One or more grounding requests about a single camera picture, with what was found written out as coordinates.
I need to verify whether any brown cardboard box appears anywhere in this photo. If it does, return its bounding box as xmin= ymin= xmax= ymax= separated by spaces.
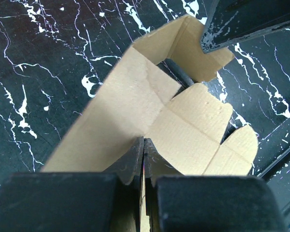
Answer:
xmin=40 ymin=14 xmax=259 ymax=232

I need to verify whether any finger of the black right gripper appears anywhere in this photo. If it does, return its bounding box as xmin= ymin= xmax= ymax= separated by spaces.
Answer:
xmin=157 ymin=58 xmax=195 ymax=88
xmin=200 ymin=0 xmax=290 ymax=54

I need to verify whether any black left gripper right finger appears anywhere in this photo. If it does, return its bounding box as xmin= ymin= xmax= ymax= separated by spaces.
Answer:
xmin=144 ymin=139 xmax=287 ymax=232

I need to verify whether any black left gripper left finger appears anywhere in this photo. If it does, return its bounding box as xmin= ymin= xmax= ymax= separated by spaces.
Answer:
xmin=0 ymin=137 xmax=145 ymax=232

